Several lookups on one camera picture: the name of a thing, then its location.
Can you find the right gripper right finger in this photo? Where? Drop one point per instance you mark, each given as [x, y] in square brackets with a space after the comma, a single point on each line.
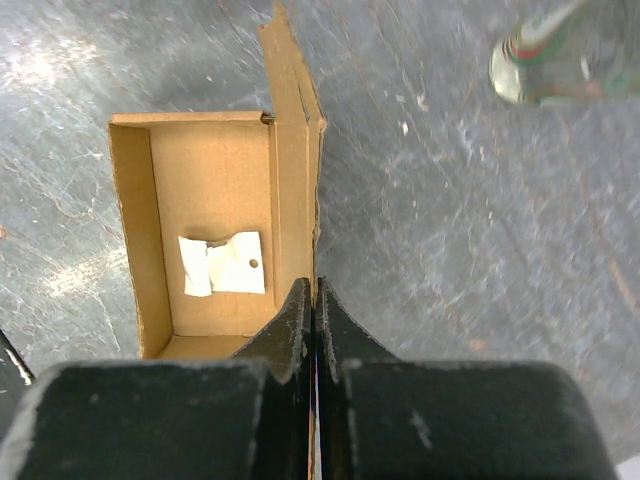
[385, 418]

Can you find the brown cardboard box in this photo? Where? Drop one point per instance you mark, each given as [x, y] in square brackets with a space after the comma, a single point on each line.
[207, 176]

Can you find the small white packet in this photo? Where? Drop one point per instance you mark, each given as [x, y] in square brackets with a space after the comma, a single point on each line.
[234, 265]

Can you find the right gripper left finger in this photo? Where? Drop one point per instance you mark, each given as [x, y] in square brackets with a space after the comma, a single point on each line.
[242, 417]

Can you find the clear glass bottle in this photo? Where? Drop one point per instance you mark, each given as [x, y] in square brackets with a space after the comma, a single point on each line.
[580, 50]

